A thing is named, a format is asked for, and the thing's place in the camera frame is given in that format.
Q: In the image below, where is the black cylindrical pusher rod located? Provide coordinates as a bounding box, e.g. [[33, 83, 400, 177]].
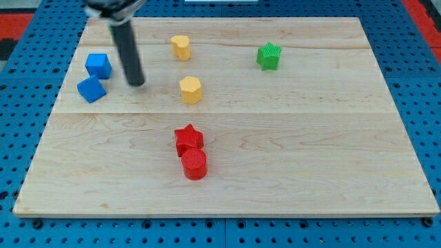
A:
[[112, 20, 145, 87]]

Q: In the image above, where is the yellow hexagon block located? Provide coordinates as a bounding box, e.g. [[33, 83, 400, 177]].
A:
[[179, 76, 203, 104]]

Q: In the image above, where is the green block behind rod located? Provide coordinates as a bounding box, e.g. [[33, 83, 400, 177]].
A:
[[108, 25, 115, 44]]

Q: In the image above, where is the blue cube block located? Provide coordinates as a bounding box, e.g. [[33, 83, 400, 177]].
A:
[[85, 53, 112, 79]]

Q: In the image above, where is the yellow heart block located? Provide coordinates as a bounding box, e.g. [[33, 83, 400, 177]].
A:
[[170, 35, 191, 61]]

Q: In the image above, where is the blue tilted square block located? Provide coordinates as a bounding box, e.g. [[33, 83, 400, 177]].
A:
[[77, 75, 107, 103]]

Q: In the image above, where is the red star block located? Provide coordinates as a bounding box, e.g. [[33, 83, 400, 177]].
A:
[[174, 124, 204, 157]]

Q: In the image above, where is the green star block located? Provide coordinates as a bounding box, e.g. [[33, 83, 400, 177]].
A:
[[256, 42, 282, 70]]

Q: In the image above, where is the red cylinder block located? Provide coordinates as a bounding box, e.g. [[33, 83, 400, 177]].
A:
[[181, 148, 207, 180]]

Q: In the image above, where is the wooden board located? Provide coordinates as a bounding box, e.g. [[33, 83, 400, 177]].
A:
[[13, 17, 440, 218]]

